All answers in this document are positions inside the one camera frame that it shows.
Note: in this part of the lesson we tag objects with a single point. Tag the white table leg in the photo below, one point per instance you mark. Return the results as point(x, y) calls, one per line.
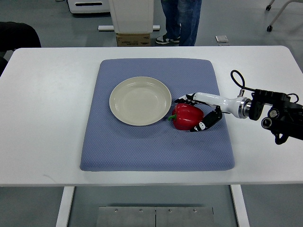
point(239, 206)
point(65, 206)

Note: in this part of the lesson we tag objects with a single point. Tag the white device with slot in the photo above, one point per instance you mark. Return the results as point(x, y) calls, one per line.
point(88, 6)

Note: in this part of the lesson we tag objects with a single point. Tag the white wheeled chair base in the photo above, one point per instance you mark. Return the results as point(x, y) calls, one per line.
point(268, 8)

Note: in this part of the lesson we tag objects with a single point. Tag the white machine column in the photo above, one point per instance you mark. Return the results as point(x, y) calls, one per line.
point(131, 17)

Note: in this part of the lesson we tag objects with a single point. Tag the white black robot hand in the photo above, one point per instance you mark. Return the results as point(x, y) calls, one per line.
point(238, 107)

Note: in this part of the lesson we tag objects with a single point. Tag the cream round plate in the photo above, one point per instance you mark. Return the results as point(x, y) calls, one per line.
point(140, 101)

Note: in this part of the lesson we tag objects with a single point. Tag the metal base plate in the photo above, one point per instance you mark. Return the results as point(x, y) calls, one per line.
point(155, 217)

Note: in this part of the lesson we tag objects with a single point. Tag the white table leg left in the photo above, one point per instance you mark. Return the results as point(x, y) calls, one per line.
point(65, 206)

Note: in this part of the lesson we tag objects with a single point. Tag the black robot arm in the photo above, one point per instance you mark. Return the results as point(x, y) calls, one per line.
point(284, 119)

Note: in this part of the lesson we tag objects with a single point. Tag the red bell pepper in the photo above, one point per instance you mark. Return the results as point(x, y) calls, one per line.
point(186, 117)

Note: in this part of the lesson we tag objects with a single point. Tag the cardboard box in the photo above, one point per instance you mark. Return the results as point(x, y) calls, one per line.
point(133, 40)

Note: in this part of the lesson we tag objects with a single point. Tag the black office chair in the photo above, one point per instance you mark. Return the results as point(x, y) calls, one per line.
point(15, 35)

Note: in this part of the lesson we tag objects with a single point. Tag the person in blue jeans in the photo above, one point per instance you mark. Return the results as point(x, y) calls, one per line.
point(182, 20)

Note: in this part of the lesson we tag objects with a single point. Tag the blue fabric mat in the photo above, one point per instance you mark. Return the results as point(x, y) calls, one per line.
point(111, 145)

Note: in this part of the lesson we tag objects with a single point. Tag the black white sneaker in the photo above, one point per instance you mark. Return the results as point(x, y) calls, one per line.
point(163, 40)

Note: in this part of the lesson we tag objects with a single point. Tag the white table leg right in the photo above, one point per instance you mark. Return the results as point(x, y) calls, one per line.
point(239, 206)

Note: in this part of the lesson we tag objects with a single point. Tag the grey floor plate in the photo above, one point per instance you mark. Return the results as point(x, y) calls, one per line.
point(222, 40)

